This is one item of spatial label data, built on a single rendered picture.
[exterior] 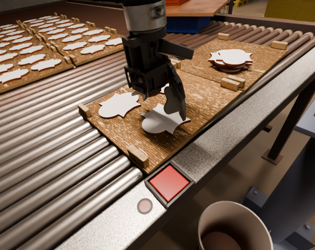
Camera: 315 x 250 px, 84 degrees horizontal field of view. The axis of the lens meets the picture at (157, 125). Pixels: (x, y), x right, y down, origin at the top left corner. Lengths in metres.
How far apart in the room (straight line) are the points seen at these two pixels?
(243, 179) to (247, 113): 1.01
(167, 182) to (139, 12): 0.31
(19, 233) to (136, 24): 0.44
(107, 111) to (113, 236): 0.34
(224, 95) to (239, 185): 1.00
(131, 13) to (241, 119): 0.39
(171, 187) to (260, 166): 1.33
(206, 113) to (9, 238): 0.51
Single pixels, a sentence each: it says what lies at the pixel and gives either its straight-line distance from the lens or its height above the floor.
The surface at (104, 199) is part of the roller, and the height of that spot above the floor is 0.92.
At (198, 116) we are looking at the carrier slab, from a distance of 0.51.
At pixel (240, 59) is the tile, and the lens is 0.75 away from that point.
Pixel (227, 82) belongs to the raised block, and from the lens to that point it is 0.63.
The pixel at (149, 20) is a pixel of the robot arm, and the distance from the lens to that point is 0.34.
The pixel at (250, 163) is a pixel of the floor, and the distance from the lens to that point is 1.65.
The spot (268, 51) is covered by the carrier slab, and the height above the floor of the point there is 0.94.
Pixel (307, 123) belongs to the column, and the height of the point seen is 0.87.
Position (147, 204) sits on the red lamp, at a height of 0.92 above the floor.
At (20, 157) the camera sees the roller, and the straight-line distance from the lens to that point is 0.60.
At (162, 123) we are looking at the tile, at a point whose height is 0.94.
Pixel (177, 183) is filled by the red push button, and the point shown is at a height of 0.93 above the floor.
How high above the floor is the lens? 1.26
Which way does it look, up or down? 42 degrees down
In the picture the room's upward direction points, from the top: 7 degrees counter-clockwise
